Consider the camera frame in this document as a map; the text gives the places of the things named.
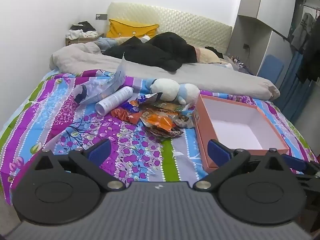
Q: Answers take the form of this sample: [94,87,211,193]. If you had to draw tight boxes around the grey duvet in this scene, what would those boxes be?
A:
[49,41,280,102]

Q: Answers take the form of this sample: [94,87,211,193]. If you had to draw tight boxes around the clear plastic bag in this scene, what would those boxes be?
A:
[74,52,125,104]

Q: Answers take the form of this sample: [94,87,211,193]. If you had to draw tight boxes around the hanging grey jacket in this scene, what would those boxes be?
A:
[291,12,317,53]

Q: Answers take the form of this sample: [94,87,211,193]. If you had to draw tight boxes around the white cylindrical bottle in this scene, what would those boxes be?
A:
[95,86,134,117]

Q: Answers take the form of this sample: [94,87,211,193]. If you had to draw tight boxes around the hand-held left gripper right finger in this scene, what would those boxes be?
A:
[194,139,288,190]

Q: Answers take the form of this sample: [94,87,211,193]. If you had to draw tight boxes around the pink cardboard box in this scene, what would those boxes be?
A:
[192,94,290,173]

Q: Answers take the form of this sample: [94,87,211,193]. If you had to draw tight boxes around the cream quilted headboard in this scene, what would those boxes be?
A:
[107,2,232,55]

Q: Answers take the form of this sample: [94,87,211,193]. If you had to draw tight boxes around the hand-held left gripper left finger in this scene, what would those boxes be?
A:
[32,139,125,190]

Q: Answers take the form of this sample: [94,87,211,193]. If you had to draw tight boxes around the light blue garment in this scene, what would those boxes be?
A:
[96,37,120,53]

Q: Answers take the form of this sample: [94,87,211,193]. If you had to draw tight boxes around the hanging black clothes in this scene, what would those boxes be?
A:
[296,12,320,83]

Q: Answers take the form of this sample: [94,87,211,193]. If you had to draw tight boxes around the blue curtain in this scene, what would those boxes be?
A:
[275,50,313,120]

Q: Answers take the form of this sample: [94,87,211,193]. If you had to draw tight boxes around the yellow pillow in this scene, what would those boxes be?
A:
[106,19,160,39]

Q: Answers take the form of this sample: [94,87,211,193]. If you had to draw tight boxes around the black clothing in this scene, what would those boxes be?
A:
[102,32,198,72]

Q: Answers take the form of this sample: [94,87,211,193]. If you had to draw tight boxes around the pile of snack packets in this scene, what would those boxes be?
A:
[110,92,195,138]

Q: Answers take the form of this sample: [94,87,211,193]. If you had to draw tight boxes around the bottle with dark blue cap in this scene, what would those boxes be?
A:
[74,84,100,104]

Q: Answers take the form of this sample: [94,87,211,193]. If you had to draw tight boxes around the wooden nightstand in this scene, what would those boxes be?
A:
[65,33,104,47]

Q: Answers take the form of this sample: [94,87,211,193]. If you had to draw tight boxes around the beige pillow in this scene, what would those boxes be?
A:
[196,47,225,63]

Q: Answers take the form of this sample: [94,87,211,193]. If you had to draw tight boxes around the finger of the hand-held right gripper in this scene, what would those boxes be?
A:
[281,154,320,177]

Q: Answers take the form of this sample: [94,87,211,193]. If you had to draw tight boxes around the purple floral bedsheet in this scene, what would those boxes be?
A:
[0,69,319,205]

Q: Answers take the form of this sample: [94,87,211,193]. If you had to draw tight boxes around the white blue plush toy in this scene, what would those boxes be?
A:
[145,78,200,105]

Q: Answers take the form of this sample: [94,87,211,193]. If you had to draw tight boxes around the white grey wardrobe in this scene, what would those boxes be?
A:
[226,0,305,78]

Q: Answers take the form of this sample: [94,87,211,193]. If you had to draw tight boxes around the heap of clothes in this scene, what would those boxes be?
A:
[65,21,99,40]

